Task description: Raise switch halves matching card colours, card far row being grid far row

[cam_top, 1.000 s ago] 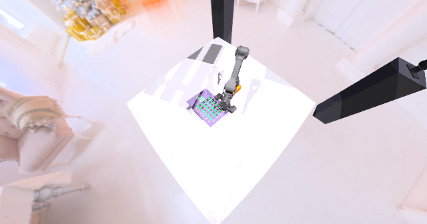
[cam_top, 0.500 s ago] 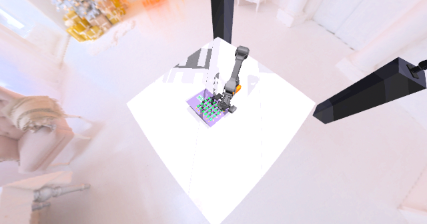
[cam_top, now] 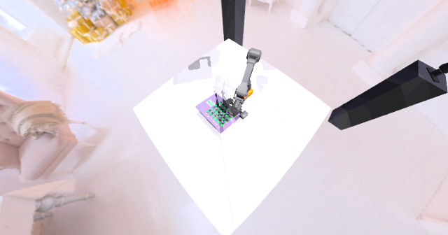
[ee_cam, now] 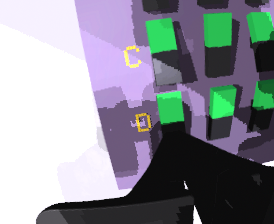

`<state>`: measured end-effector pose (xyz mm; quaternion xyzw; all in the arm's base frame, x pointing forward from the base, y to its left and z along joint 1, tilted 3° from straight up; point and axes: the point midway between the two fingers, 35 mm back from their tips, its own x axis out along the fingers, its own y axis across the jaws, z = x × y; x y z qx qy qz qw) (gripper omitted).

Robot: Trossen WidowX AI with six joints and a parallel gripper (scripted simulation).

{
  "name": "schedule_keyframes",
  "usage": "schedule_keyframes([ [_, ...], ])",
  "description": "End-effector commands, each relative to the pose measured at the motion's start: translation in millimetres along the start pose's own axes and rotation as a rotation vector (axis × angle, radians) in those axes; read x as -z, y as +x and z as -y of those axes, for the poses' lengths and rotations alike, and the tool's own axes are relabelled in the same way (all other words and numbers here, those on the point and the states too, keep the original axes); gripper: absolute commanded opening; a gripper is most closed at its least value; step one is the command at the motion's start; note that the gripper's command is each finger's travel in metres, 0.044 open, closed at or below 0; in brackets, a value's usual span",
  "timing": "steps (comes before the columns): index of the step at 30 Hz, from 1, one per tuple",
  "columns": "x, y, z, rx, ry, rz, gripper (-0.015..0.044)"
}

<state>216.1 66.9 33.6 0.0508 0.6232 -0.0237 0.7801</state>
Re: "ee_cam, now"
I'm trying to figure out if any purple switch panel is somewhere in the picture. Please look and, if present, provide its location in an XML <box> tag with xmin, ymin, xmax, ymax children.
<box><xmin>74</xmin><ymin>0</ymin><xmax>274</xmax><ymax>190</ymax></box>

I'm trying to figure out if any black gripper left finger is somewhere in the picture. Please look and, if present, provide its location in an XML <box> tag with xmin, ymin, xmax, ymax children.
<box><xmin>36</xmin><ymin>132</ymin><xmax>194</xmax><ymax>224</ymax></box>

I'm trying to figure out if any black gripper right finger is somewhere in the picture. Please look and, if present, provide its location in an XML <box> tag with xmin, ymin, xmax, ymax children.
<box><xmin>173</xmin><ymin>131</ymin><xmax>274</xmax><ymax>224</ymax></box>

